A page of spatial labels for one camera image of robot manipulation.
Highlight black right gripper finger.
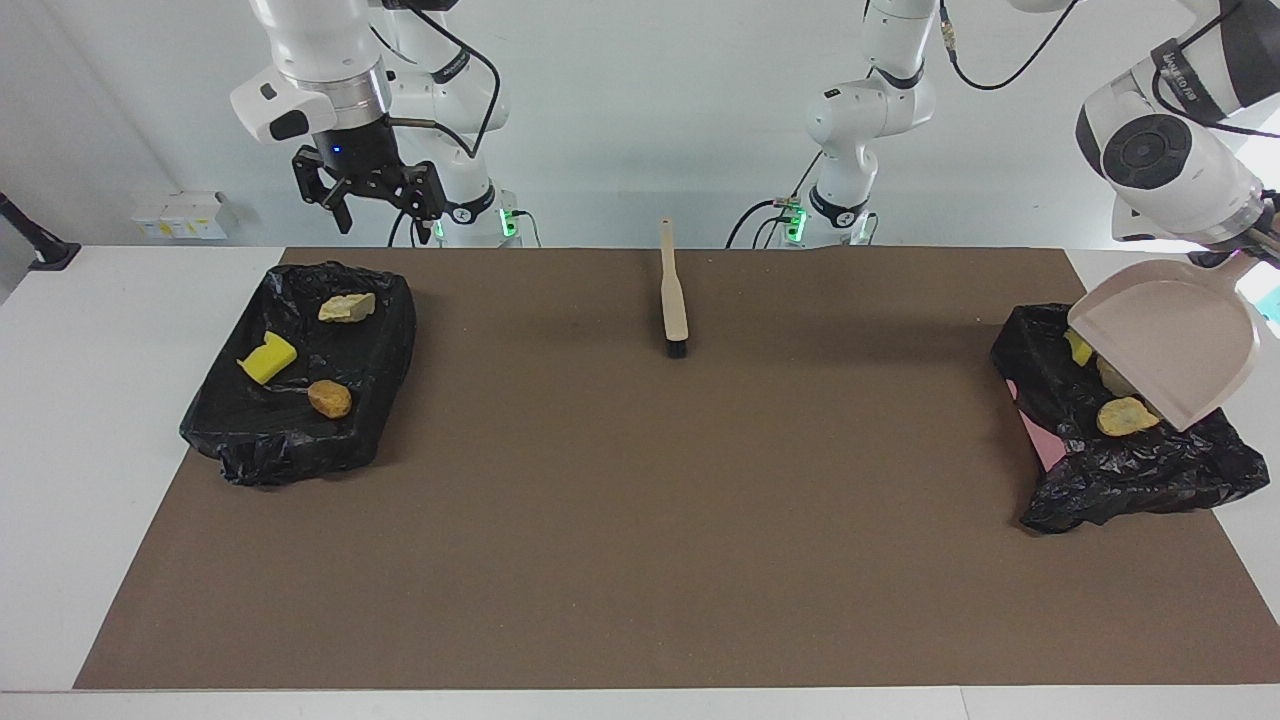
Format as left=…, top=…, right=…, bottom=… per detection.
left=292, top=148, right=354, bottom=235
left=398, top=160, right=447, bottom=223

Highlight sliced golden bread piece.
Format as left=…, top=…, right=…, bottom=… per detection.
left=318, top=291, right=377, bottom=324

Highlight beige plastic dustpan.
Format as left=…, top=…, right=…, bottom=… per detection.
left=1067, top=256, right=1260, bottom=433

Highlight notched yellow sponge piece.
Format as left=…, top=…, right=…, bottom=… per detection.
left=237, top=331, right=299, bottom=386

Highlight brown fried bread roll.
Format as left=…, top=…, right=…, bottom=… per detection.
left=306, top=379, right=354, bottom=420

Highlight pale bread piece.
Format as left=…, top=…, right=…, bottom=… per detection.
left=1096, top=397, right=1161, bottom=437

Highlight beige brush with black bristles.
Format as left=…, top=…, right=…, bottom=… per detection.
left=658, top=218, right=690, bottom=359

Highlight black bag lined pink bin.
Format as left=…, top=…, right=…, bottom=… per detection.
left=990, top=303, right=1271, bottom=534

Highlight brown table mat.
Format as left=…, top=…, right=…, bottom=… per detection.
left=73, top=247, right=1280, bottom=691

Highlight black right base cable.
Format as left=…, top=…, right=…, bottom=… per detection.
left=388, top=205, right=441, bottom=248

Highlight black base cable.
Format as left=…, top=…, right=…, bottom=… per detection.
left=388, top=205, right=441, bottom=248
left=727, top=155, right=826, bottom=249

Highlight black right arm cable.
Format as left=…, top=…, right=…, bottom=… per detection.
left=370, top=0, right=503, bottom=216

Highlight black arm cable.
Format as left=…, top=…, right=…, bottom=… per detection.
left=935, top=0, right=1280, bottom=141
left=370, top=0, right=503, bottom=216

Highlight white wall boxes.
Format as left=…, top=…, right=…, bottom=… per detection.
left=132, top=190, right=231, bottom=241

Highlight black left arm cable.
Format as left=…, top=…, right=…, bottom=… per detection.
left=935, top=0, right=1280, bottom=141

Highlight black left base cable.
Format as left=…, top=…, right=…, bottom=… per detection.
left=727, top=155, right=826, bottom=249

